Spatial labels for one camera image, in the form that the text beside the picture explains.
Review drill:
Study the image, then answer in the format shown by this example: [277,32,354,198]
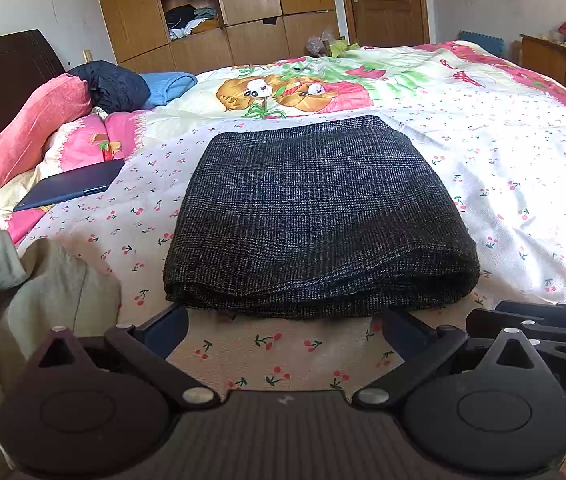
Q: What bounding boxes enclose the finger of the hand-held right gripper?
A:
[494,297,566,322]
[465,308,566,350]

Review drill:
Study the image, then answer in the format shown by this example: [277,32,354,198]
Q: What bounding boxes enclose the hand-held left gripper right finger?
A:
[352,307,546,408]

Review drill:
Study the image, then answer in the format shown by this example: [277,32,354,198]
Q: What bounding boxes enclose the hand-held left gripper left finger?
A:
[25,302,222,409]

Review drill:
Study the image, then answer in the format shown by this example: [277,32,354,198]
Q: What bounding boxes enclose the dark grey plaid pants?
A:
[163,115,482,321]

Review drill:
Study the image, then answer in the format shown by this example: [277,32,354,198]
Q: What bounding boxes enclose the beige cloth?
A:
[0,230,124,480]

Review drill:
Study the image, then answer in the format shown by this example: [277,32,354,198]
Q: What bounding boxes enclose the cartoon printed cherry blanket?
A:
[0,40,566,480]

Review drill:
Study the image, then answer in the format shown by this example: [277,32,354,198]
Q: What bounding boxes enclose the dark blue tablet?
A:
[13,158,126,213]

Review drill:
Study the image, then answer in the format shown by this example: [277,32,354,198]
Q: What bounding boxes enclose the pink printed quilt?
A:
[0,109,152,247]

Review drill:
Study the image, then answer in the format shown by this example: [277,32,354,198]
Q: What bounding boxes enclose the pink pillow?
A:
[0,73,95,232]

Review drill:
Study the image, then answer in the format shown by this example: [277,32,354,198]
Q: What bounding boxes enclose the light blue folded cloth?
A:
[138,71,198,109]

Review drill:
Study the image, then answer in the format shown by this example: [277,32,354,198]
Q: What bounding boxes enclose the wooden desk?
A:
[519,34,566,109]

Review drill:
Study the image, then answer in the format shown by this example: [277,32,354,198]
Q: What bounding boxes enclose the dark blue jacket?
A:
[67,60,152,114]

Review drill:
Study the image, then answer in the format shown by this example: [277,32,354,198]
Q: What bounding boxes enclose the blue foam mat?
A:
[457,30,507,59]

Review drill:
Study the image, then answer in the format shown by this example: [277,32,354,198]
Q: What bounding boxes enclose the clear plastic bag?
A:
[305,29,362,59]

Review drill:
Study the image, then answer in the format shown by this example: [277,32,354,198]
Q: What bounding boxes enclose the clothes pile in wardrobe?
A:
[165,4,222,42]

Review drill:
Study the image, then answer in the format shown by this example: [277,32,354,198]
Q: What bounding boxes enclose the wooden door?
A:
[337,0,432,48]

